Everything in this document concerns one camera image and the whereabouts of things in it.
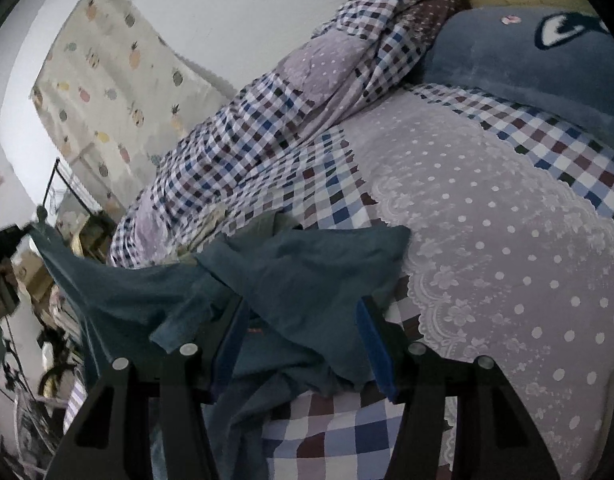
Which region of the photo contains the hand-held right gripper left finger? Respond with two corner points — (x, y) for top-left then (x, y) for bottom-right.
(49, 292), (253, 480)

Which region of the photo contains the olive green garment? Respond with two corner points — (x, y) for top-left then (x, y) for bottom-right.
(187, 205), (303, 261)

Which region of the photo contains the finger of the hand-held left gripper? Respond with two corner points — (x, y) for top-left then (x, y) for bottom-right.
(17, 204), (52, 241)

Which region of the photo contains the checked dotted bed sheet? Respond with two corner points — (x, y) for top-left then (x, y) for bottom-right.
(62, 82), (614, 480)

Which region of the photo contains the pineapple print curtain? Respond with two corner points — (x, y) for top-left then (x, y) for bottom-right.
(31, 0), (238, 211)

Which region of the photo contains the black metal rack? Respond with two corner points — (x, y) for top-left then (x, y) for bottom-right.
(42, 157), (118, 241)

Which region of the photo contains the cardboard box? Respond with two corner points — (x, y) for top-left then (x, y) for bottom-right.
(12, 250), (54, 302)

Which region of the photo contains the teal shirt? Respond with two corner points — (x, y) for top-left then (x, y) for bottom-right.
(29, 220), (413, 480)

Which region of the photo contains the checked patchwork quilt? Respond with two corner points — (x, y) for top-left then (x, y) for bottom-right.
(109, 0), (473, 268)

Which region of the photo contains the blue plush whale pillow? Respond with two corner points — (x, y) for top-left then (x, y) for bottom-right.
(422, 5), (614, 133)

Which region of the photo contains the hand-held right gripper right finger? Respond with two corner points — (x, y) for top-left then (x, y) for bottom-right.
(355, 295), (562, 480)

